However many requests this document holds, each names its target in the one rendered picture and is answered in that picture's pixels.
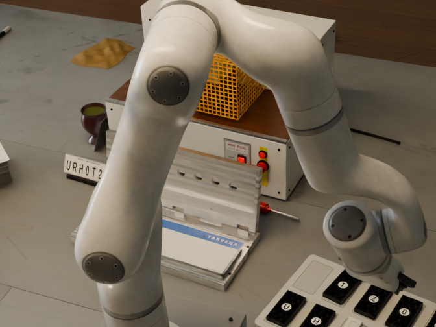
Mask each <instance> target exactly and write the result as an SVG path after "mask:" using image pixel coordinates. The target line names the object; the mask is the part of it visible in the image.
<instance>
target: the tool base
mask: <svg viewBox="0 0 436 327"><path fill-rule="evenodd" d="M162 219H166V220H168V221H172V222H175V223H179V224H183V225H186V226H190V227H193V228H196V229H199V230H203V231H206V232H210V233H213V234H217V235H219V236H223V237H227V238H230V239H234V240H237V241H240V242H244V245H243V246H242V253H241V254H240V255H239V257H238V259H237V260H236V262H235V263H234V264H233V266H232V267H231V269H230V270H229V272H228V273H232V274H231V275H228V273H227V275H226V276H225V277H224V279H221V278H218V277H215V276H212V275H209V274H205V273H203V272H199V271H195V270H193V269H189V268H187V267H183V266H180V265H177V264H174V263H170V262H168V261H164V260H161V271H162V272H164V273H168V274H172V275H174V276H177V277H180V278H183V279H186V280H190V281H192V282H196V283H198V284H202V285H205V286H208V287H212V288H214V289H218V290H220V291H225V290H226V288H227V287H228V285H229V284H230V282H231V281H232V279H233V278H234V276H235V275H236V273H237V272H238V270H239V269H240V268H241V266H242V264H243V263H244V262H245V260H246V259H247V257H248V255H249V254H250V253H251V251H252V249H253V248H254V247H255V245H256V243H257V242H258V241H259V239H260V233H258V232H251V231H249V227H246V226H242V225H240V226H239V227H238V226H237V227H234V226H230V225H227V224H222V227H220V226H216V225H214V224H210V223H205V222H202V221H201V220H200V217H199V216H196V215H192V214H189V213H185V212H184V209H183V208H179V207H176V208H175V209H174V208H173V209H171V208H167V207H165V206H162ZM79 228H80V225H79V226H78V227H77V229H76V230H75V231H74V232H73V233H72V234H71V235H70V239H71V242H72V243H75V240H76V236H77V232H78V230H79ZM247 246H250V247H249V248H247Z"/></svg>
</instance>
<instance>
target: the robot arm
mask: <svg viewBox="0 0 436 327"><path fill-rule="evenodd" d="M214 53H215V54H218V55H222V56H224V57H226V58H227V59H229V60H230V61H231V62H233V63H234V64H235V65H236V66H237V67H238V68H239V69H241V70H242V71H243V72H245V73H246V74H247V75H248V76H250V77H251V78H252V79H254V80H255V81H256V82H259V83H260V84H263V85H264V86H266V87H268V88H269V89H270V90H271V91H272V92H273V95H274V98H275V99H276V102H277V105H278V107H279V110H280V113H281V115H282V118H283V120H284V123H285V126H286V129H287V131H288V133H289V136H290V138H291V141H292V144H293V146H294V148H295V151H296V154H297V156H298V159H299V162H300V164H301V166H302V170H303V172H304V174H305V176H306V179H307V181H308V182H309V184H310V186H311V187H312V188H313V189H315V190H317V191H319V192H321V193H327V194H333V195H353V196H360V197H366V198H370V199H374V200H377V201H379V202H382V203H384V204H385V205H386V206H388V207H389V208H386V209H382V210H370V209H369V208H368V207H367V206H366V205H364V204H363V203H361V202H358V201H354V200H346V201H343V202H340V203H338V204H336V205H335V206H333V207H332V208H331V209H330V210H329V211H328V213H327V214H326V216H325V218H324V222H323V231H324V235H325V237H326V239H327V240H328V242H329V243H330V244H331V246H332V247H333V249H334V251H336V253H337V255H338V256H339V257H338V259H339V260H341V261H342V262H343V266H344V268H345V270H346V271H347V273H348V274H349V275H350V276H353V277H354V278H357V279H359V280H361V281H363V282H366V283H368V284H372V285H375V286H376V287H379V288H382V289H384V290H387V291H391V292H394V293H395V294H396V295H398V294H399V292H400V291H403V290H404V289H405V288H407V287H410V288H415V286H416V283H417V282H416V281H414V280H412V279H411V278H409V277H408V276H406V275H404V274H403V273H404V268H403V266H402V264H401V263H400V262H399V261H398V259H397V258H396V257H395V256H394V255H393V254H398V253H402V252H409V251H412V250H416V249H418V248H420V247H421V246H423V245H424V244H425V242H426V240H427V235H428V234H427V227H426V222H425V218H424V214H423V212H422V208H421V205H420V202H419V199H418V197H417V194H416V192H415V190H414V189H413V186H412V185H411V184H410V183H409V181H408V180H407V179H406V177H405V176H404V175H402V174H401V173H400V172H399V171H397V170H396V169H395V168H393V167H391V166H390V165H388V164H386V163H384V162H381V161H379V160H377V159H374V158H371V157H368V156H365V155H362V154H360V153H358V152H357V150H356V146H355V144H354V140H353V137H352V134H351V131H350V127H349V125H348V121H347V118H346V114H345V110H344V108H343V104H342V102H341V98H340V95H339V92H338V89H337V86H336V83H335V79H334V77H333V73H332V70H331V67H330V64H329V61H328V58H327V56H326V53H325V50H324V48H323V46H322V44H321V42H320V40H319V39H318V37H316V35H315V34H314V33H313V32H311V31H310V30H309V29H307V28H306V27H304V26H303V25H300V24H298V23H294V22H292V21H288V20H284V19H279V18H274V17H270V16H266V15H263V14H260V13H257V12H255V11H253V10H250V9H248V8H246V7H245V6H243V5H241V4H240V3H238V2H237V1H235V0H163V1H162V2H161V3H160V5H159V7H158V9H157V11H156V13H155V15H154V18H153V20H152V23H151V25H150V28H149V31H148V33H147V36H146V38H145V41H144V43H143V46H142V48H141V51H140V54H139V57H138V60H137V62H136V66H135V68H134V72H133V74H132V78H131V81H130V85H129V88H128V93H127V98H126V102H125V107H124V109H123V113H122V116H121V119H120V122H119V126H118V128H117V132H116V135H115V139H114V142H113V145H112V148H111V151H110V155H109V157H108V160H107V163H106V166H105V168H104V171H103V175H102V177H101V179H100V180H99V182H98V183H97V185H96V187H95V189H94V191H93V194H92V196H91V199H90V201H89V204H88V207H87V209H86V212H85V214H84V217H83V220H82V222H81V225H80V228H79V230H78V232H77V236H76V240H75V259H76V261H77V264H78V266H79V268H80V269H81V271H82V272H83V273H84V274H85V275H86V276H87V277H88V278H90V279H91V280H93V281H95V282H97V290H98V294H99V300H100V303H101V307H102V311H103V316H104V321H105V324H106V327H179V326H177V325H176V324H174V323H172V322H170V321H169V319H168V314H167V307H166V303H165V295H164V288H163V283H162V276H161V256H162V201H161V195H162V191H163V189H164V186H165V182H166V180H167V176H168V174H169V171H170V168H171V166H172V163H173V160H174V158H175V155H176V152H177V150H178V147H179V145H180V142H181V140H182V136H183V135H184V132H185V130H186V127H187V125H188V123H189V122H190V120H191V118H192V117H193V115H194V113H195V111H196V109H197V107H198V104H199V101H200V98H201V96H202V93H203V91H204V88H205V85H206V82H207V79H208V75H209V73H210V68H211V66H212V61H213V56H214Z"/></svg>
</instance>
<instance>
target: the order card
mask: <svg viewBox="0 0 436 327"><path fill-rule="evenodd" d="M105 166H106V164H104V163H100V162H95V161H93V160H88V159H85V158H81V157H78V156H73V155H71V154H65V160H64V172H65V173H69V174H72V175H76V176H80V177H82V178H87V179H90V180H94V181H97V182H98V181H99V180H100V179H101V177H102V175H103V171H104V168H105Z"/></svg>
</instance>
